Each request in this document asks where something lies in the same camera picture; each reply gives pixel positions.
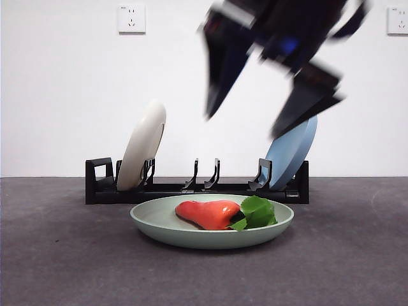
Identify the blue plate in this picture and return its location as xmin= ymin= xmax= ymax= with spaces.
xmin=265 ymin=114 xmax=319 ymax=189

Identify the black cable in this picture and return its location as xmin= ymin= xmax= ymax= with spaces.
xmin=330 ymin=0 xmax=371 ymax=40

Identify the cream white plate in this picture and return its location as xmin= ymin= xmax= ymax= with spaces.
xmin=116 ymin=99 xmax=167 ymax=192

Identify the pale green plate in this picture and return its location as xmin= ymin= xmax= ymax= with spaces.
xmin=129 ymin=194 xmax=296 ymax=250

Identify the orange carrot with green leaves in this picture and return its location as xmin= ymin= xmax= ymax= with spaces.
xmin=175 ymin=196 xmax=279 ymax=231

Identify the black plate rack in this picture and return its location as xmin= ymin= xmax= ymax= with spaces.
xmin=84 ymin=157 xmax=310 ymax=205

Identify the white wall socket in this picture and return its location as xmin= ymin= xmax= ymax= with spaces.
xmin=386 ymin=7 xmax=408 ymax=36
xmin=117 ymin=5 xmax=147 ymax=34

